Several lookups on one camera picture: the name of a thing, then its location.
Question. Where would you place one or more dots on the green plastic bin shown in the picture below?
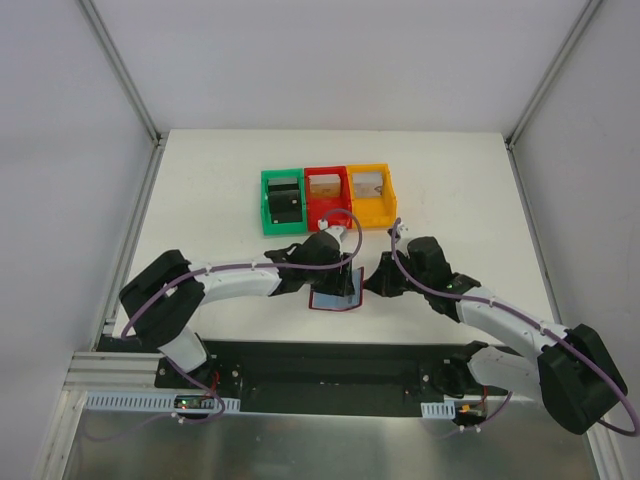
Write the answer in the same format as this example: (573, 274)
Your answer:
(270, 229)

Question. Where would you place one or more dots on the yellow plastic bin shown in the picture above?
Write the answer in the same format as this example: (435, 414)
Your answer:
(372, 193)

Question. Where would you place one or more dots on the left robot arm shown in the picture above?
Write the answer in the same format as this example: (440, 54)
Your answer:
(160, 300)

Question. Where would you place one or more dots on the left aluminium frame post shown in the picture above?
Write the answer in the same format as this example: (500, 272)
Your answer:
(118, 67)

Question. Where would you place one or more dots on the red leather card holder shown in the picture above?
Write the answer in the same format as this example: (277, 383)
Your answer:
(335, 300)

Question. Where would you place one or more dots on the red plastic bin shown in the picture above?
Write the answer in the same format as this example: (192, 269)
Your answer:
(326, 188)

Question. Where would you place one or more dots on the right white cable duct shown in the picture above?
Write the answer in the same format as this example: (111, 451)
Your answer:
(444, 410)

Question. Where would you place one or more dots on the aluminium frame post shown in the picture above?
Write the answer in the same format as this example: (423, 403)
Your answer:
(118, 67)
(571, 40)

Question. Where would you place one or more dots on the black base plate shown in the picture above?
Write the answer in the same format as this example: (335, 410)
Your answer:
(344, 379)

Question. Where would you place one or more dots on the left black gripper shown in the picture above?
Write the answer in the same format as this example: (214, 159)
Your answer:
(338, 279)

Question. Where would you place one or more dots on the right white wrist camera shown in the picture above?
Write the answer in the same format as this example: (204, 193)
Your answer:
(401, 232)

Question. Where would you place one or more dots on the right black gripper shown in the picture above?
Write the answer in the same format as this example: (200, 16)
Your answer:
(392, 279)

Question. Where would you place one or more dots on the black card in green bin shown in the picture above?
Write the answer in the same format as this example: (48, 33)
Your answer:
(284, 200)

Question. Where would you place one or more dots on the left white cable duct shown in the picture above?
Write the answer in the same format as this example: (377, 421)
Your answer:
(160, 403)

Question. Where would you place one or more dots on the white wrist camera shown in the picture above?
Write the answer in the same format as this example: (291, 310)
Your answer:
(401, 232)
(338, 232)

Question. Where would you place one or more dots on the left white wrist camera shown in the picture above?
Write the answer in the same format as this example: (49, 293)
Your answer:
(338, 232)

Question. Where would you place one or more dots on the white cable duct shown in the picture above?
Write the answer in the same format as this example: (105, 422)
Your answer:
(160, 403)
(444, 410)

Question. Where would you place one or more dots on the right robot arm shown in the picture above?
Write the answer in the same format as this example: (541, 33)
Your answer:
(567, 370)

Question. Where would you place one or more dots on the right aluminium frame post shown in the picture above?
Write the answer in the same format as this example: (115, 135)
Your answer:
(571, 40)

